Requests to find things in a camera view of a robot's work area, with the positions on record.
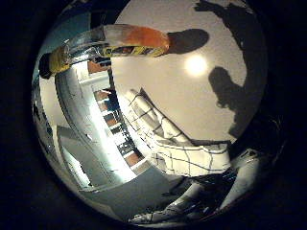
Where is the yellow label spray bottle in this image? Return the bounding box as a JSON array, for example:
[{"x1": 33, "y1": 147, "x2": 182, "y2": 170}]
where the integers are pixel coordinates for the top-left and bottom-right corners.
[{"x1": 37, "y1": 23, "x2": 171, "y2": 81}]

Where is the shelving with orange panels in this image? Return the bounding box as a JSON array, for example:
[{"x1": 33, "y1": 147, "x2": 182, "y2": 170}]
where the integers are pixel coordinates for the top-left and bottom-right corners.
[{"x1": 87, "y1": 57, "x2": 152, "y2": 175}]

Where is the white wire dish rack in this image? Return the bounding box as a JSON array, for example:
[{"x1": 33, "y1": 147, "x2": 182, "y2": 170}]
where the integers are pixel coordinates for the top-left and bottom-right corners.
[{"x1": 117, "y1": 88, "x2": 232, "y2": 178}]

